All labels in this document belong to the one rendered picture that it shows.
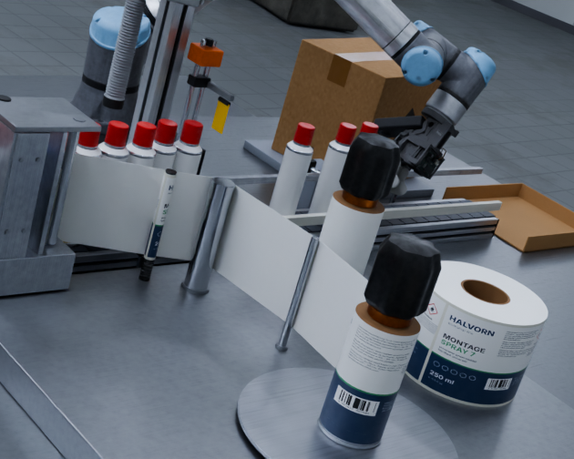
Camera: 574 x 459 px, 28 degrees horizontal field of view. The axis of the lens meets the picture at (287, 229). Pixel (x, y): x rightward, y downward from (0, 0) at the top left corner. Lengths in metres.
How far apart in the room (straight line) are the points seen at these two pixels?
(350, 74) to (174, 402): 1.19
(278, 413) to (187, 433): 0.14
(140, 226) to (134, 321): 0.17
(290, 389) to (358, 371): 0.16
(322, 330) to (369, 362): 0.21
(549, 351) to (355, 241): 0.51
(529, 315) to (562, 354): 0.42
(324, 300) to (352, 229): 0.20
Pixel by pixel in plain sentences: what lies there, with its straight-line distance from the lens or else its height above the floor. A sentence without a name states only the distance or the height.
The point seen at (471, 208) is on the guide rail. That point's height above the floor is 0.91.
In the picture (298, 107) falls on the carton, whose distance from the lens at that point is 2.62.
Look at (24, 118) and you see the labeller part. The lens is 1.60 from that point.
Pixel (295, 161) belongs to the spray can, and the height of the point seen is 1.02.
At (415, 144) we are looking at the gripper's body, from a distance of 2.31.
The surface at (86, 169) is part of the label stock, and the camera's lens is 1.75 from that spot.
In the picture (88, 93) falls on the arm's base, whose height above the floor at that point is 0.97.
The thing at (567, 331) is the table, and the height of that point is 0.83.
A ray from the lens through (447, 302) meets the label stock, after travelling 1.71.
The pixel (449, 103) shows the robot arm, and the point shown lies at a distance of 2.32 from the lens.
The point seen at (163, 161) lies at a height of 1.02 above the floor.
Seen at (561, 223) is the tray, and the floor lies 0.83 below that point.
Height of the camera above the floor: 1.68
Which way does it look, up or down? 22 degrees down
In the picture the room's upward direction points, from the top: 17 degrees clockwise
